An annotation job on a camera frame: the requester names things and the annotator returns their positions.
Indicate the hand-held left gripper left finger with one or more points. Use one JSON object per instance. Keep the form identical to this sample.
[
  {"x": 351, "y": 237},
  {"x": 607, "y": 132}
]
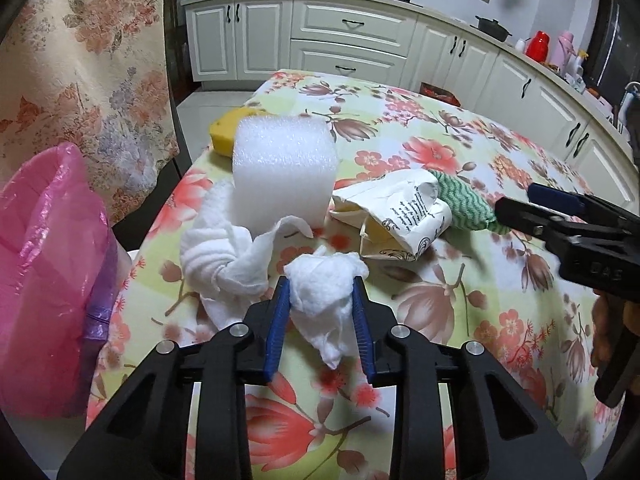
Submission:
[{"x": 275, "y": 335}]

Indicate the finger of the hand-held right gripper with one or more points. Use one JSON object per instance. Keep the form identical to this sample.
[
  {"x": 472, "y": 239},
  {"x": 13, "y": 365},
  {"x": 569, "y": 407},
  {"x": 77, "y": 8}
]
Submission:
[
  {"x": 525, "y": 217},
  {"x": 550, "y": 194}
]

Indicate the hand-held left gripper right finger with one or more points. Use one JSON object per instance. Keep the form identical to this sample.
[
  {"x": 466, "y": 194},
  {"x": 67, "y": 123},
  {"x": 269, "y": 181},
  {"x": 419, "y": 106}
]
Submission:
[{"x": 362, "y": 330}]

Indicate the white tissue wad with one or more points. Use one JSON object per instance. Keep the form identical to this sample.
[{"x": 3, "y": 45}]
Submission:
[{"x": 325, "y": 290}]

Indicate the green patterned cloth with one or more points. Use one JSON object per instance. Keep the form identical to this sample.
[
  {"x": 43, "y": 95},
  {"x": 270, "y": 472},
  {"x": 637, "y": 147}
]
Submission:
[{"x": 465, "y": 200}]

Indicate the white knotted cloth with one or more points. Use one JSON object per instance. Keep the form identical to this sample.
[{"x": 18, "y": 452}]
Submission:
[{"x": 220, "y": 260}]

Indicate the printed paper bag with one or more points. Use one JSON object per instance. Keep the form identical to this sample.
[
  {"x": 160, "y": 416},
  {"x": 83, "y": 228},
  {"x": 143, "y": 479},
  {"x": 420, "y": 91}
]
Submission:
[{"x": 400, "y": 210}]

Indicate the white foam block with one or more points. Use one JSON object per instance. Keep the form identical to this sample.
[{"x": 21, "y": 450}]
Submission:
[{"x": 280, "y": 170}]

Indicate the pink trash bag bin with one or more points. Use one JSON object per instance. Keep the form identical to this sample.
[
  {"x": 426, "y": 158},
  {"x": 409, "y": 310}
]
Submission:
[{"x": 45, "y": 270}]

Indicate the person's right hand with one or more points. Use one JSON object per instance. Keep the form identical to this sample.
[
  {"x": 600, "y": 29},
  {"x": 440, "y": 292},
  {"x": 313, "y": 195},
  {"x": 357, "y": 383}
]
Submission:
[{"x": 600, "y": 325}]

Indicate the white bottle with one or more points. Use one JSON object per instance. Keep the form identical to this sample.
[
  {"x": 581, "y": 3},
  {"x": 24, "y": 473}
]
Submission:
[{"x": 580, "y": 67}]

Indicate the kitchen faucet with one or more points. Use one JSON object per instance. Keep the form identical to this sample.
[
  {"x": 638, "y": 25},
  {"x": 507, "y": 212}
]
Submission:
[{"x": 631, "y": 91}]

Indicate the pink thermos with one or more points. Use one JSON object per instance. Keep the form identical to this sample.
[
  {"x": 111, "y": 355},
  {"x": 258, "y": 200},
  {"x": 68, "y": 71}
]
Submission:
[{"x": 565, "y": 52}]

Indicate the red thermos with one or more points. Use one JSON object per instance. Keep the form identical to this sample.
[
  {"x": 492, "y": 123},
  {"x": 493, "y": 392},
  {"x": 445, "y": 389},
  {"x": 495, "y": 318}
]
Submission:
[{"x": 539, "y": 47}]

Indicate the red snack bag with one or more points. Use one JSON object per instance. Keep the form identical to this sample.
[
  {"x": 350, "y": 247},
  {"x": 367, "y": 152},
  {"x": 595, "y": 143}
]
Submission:
[{"x": 437, "y": 92}]

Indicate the dark window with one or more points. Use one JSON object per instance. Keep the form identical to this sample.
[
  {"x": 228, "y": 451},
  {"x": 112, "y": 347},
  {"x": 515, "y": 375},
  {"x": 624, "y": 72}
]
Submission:
[{"x": 610, "y": 50}]

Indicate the black casserole pot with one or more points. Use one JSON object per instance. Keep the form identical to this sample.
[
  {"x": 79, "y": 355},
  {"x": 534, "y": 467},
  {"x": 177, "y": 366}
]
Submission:
[{"x": 492, "y": 27}]

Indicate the yellow sponge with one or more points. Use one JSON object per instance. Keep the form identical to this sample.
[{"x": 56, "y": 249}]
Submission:
[{"x": 222, "y": 135}]

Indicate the white lower kitchen cabinets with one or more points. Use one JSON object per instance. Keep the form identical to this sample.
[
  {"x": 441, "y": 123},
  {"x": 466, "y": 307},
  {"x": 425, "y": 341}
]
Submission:
[{"x": 350, "y": 35}]

